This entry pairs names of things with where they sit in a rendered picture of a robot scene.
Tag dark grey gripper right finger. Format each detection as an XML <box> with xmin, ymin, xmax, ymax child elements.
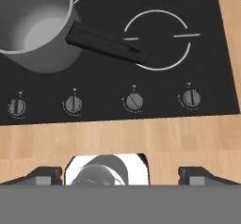
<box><xmin>177</xmin><ymin>166</ymin><xmax>241</xmax><ymax>186</ymax></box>

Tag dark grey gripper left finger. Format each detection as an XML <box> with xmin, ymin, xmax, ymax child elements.
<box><xmin>0</xmin><ymin>166</ymin><xmax>64</xmax><ymax>186</ymax></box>

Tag white and black round object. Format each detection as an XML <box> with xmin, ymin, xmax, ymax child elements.
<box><xmin>63</xmin><ymin>152</ymin><xmax>151</xmax><ymax>186</ymax></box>

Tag grey hob knob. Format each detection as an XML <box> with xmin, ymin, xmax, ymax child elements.
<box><xmin>125</xmin><ymin>92</ymin><xmax>145</xmax><ymax>112</ymax></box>
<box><xmin>64</xmin><ymin>95</ymin><xmax>84</xmax><ymax>114</ymax></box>
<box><xmin>8</xmin><ymin>98</ymin><xmax>27</xmax><ymax>117</ymax></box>
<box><xmin>183</xmin><ymin>88</ymin><xmax>201</xmax><ymax>108</ymax></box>

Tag black glass hob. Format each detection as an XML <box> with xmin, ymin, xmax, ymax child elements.
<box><xmin>0</xmin><ymin>0</ymin><xmax>241</xmax><ymax>127</ymax></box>

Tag grey pot with black handle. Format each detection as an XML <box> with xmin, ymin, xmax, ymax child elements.
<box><xmin>0</xmin><ymin>0</ymin><xmax>151</xmax><ymax>75</ymax></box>

